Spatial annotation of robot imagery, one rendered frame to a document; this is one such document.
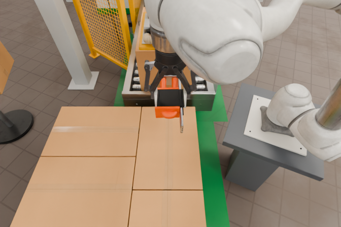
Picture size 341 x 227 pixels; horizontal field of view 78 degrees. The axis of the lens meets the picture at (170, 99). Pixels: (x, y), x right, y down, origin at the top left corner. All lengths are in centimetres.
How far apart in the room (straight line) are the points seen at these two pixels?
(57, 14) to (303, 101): 194
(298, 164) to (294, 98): 35
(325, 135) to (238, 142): 40
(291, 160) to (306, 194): 88
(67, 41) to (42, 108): 79
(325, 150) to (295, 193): 102
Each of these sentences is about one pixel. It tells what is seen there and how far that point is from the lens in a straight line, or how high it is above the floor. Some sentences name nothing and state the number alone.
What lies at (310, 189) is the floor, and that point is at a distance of 217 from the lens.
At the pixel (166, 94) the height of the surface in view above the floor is 129.
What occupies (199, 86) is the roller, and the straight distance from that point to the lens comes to 172.
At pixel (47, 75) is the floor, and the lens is 300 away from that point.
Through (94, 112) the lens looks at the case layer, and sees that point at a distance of 163.
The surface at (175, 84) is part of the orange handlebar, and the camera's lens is 70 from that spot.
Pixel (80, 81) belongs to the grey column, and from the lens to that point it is 264.
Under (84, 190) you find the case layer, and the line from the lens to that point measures 137.
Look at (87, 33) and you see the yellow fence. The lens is 287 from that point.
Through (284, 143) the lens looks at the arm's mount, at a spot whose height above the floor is 76.
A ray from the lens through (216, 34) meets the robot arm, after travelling 27.
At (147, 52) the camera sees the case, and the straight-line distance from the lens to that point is 139.
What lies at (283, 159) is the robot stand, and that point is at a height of 75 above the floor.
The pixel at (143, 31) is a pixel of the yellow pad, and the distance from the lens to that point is 116.
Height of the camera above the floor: 177
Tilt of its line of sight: 49 degrees down
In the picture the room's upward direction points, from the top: straight up
